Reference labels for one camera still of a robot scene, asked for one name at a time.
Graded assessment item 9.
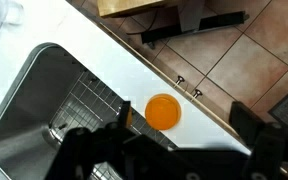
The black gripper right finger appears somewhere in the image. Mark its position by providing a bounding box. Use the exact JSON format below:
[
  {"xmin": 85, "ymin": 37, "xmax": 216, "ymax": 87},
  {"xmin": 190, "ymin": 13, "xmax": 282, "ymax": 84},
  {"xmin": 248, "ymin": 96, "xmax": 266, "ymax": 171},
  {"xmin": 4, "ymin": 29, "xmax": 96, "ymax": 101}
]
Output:
[{"xmin": 229, "ymin": 101, "xmax": 267, "ymax": 148}]

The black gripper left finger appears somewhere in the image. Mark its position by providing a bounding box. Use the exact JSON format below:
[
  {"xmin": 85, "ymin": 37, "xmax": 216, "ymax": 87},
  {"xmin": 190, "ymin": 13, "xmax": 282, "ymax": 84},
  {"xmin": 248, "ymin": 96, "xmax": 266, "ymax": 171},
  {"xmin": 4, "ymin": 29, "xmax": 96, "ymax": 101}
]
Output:
[{"xmin": 117, "ymin": 100, "xmax": 133, "ymax": 129}]

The orange plastic cup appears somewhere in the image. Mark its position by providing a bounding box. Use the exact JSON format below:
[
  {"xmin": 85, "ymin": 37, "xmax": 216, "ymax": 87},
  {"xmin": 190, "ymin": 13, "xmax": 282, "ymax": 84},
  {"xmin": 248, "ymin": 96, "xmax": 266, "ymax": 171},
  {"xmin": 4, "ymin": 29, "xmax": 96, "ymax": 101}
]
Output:
[{"xmin": 144, "ymin": 93, "xmax": 182, "ymax": 131}]

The metal cabinet knob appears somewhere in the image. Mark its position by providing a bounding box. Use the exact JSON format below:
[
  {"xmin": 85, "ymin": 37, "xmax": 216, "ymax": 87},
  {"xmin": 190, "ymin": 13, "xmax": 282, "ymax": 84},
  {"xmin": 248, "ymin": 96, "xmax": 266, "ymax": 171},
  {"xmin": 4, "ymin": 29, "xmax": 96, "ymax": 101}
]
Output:
[
  {"xmin": 175, "ymin": 75, "xmax": 186, "ymax": 89},
  {"xmin": 190, "ymin": 88, "xmax": 204, "ymax": 101}
]

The stainless steel sink basin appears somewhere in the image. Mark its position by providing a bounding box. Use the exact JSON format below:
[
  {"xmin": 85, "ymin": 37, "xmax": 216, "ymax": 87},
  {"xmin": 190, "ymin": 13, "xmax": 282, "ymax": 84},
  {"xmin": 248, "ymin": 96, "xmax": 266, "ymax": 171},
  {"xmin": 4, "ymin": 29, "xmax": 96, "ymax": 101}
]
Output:
[{"xmin": 0, "ymin": 42, "xmax": 179, "ymax": 180}]

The black stand base bar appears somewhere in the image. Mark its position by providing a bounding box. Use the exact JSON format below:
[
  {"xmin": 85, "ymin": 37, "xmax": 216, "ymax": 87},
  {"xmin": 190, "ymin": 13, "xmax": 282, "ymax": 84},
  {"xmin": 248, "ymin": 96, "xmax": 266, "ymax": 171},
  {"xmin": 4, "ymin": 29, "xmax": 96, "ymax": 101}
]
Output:
[{"xmin": 140, "ymin": 10, "xmax": 251, "ymax": 45}]

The wire sink grid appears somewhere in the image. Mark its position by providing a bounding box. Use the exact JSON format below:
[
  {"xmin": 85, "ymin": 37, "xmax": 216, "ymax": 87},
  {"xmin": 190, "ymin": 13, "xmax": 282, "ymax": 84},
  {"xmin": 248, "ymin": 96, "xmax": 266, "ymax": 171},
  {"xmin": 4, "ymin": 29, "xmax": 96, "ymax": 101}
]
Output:
[{"xmin": 48, "ymin": 69, "xmax": 179, "ymax": 180}]

